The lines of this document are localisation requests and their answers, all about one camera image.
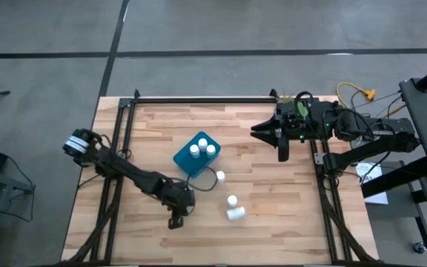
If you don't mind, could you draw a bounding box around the white printed paper sheet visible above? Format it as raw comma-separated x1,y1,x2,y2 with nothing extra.
355,162,389,205

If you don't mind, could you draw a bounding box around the black aluminium table frame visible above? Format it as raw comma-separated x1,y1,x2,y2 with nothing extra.
63,88,376,266

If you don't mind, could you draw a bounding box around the blue plastic basket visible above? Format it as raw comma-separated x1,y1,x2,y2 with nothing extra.
173,131,222,179

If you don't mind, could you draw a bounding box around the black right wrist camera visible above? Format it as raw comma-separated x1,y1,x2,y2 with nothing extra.
277,137,290,162

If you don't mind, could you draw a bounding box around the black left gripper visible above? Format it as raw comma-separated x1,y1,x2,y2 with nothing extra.
163,182,196,230

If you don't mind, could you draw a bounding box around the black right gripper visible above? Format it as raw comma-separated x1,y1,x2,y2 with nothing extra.
251,99,315,148

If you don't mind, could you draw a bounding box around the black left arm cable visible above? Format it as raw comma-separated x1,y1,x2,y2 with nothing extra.
185,165,220,193

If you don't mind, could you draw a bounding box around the yellow extension cable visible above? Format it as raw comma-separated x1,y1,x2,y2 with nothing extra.
336,81,408,116

